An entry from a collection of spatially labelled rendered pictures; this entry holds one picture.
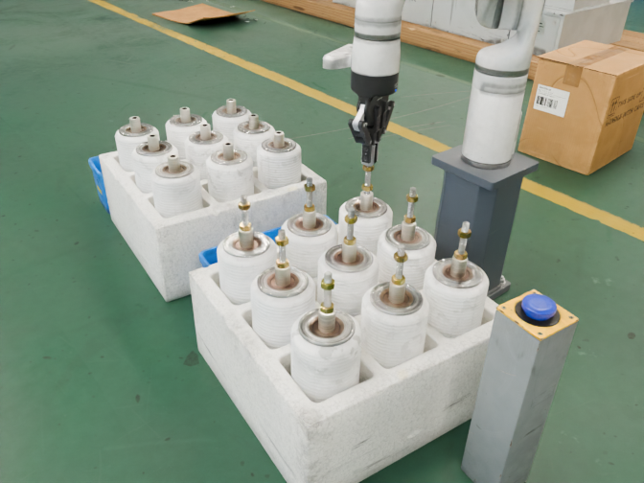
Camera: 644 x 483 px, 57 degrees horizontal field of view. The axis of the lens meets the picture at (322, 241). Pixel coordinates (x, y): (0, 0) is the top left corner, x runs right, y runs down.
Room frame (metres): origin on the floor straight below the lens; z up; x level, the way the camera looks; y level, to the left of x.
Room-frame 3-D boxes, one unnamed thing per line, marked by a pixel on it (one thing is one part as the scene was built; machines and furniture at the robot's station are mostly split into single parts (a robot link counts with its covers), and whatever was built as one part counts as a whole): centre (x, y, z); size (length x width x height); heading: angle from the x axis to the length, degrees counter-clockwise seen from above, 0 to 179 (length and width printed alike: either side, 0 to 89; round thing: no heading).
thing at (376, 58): (0.94, -0.06, 0.53); 0.11 x 0.09 x 0.06; 61
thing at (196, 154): (1.23, 0.26, 0.16); 0.10 x 0.10 x 0.18
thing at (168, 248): (1.23, 0.26, 0.09); 0.39 x 0.39 x 0.18; 33
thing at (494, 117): (1.05, -0.31, 0.39); 0.09 x 0.09 x 0.17; 40
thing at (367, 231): (0.94, -0.08, 0.16); 0.10 x 0.10 x 0.18
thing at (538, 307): (0.57, -0.26, 0.32); 0.04 x 0.04 x 0.02
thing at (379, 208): (0.93, -0.08, 0.25); 0.08 x 0.08 x 0.01
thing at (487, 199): (1.05, -0.31, 0.15); 0.15 x 0.15 x 0.30; 40
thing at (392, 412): (0.77, -0.04, 0.09); 0.39 x 0.39 x 0.18; 33
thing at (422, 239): (0.84, -0.14, 0.25); 0.08 x 0.08 x 0.01
